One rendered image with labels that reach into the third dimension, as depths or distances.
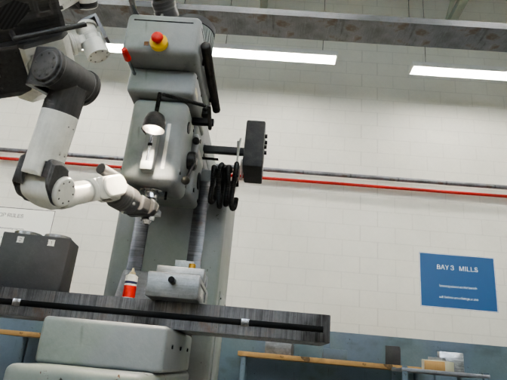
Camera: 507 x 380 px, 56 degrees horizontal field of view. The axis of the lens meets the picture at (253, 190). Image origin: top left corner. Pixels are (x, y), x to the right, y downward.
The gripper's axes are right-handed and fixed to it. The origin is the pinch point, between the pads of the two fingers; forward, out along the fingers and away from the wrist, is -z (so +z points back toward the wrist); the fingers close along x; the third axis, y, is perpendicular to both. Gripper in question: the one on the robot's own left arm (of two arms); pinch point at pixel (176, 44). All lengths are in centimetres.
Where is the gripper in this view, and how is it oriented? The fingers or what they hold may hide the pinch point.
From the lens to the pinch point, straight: 199.6
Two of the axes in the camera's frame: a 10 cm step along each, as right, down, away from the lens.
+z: -2.1, -7.7, -6.0
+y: 2.2, -6.3, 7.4
